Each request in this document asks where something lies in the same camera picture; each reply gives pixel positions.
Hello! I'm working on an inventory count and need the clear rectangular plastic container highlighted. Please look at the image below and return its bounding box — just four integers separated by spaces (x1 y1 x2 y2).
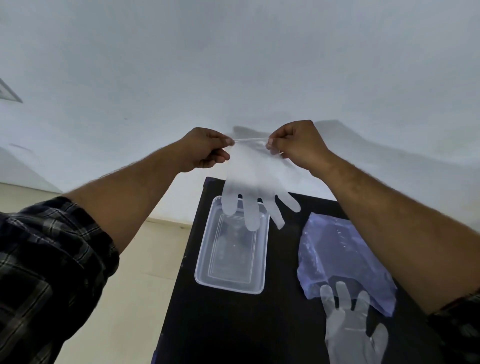
194 195 271 295

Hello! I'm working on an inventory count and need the plaid shirt right sleeve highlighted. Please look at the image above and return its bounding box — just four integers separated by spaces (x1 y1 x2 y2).
427 288 480 364

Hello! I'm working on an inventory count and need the grey wall fixture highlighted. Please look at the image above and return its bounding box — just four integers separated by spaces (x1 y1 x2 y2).
0 78 23 104

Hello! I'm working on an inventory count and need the black table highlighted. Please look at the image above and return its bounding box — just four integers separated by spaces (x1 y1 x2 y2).
151 177 447 364

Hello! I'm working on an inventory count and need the person's right hand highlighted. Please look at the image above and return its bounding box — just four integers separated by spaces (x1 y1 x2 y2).
266 120 332 174

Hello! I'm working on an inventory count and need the plaid shirt left sleeve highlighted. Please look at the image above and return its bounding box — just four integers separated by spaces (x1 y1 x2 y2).
0 196 120 364

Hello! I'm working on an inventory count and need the clear plastic disposable glove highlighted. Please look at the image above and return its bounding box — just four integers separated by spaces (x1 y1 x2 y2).
220 138 302 232
319 281 389 364

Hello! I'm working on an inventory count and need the person's left forearm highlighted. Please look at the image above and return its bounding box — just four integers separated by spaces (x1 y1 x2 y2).
62 145 181 255

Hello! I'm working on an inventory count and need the clear plastic bag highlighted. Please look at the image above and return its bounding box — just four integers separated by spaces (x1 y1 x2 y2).
297 212 398 317

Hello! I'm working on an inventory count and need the plaid shirt sleeve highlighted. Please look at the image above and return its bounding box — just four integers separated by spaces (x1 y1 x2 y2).
0 196 120 364
427 288 480 364

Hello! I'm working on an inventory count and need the person's right forearm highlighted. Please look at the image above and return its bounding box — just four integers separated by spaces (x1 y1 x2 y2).
310 150 480 315

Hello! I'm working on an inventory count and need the person's left hand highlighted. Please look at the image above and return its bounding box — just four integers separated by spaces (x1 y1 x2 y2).
176 127 235 173

